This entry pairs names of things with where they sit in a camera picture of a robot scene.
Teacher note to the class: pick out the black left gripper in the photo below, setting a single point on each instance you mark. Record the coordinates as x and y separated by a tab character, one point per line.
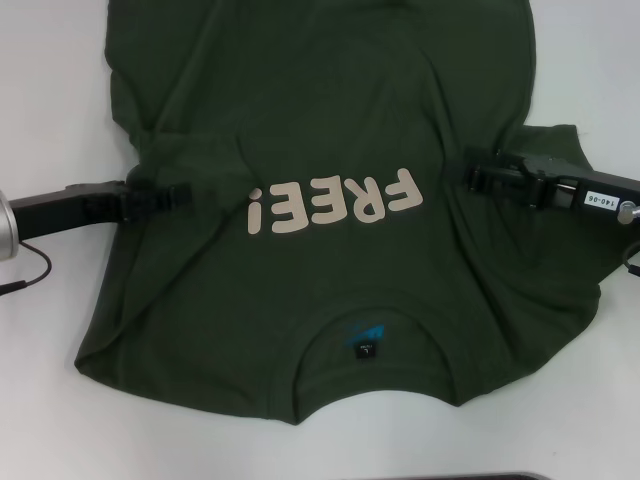
65	207

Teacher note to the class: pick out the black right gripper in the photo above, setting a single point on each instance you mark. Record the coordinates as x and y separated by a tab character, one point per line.
575	192

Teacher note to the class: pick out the dark green T-shirt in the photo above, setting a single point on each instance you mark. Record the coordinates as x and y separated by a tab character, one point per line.
310	100

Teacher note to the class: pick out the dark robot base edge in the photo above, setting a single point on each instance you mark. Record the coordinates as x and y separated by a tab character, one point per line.
490	476

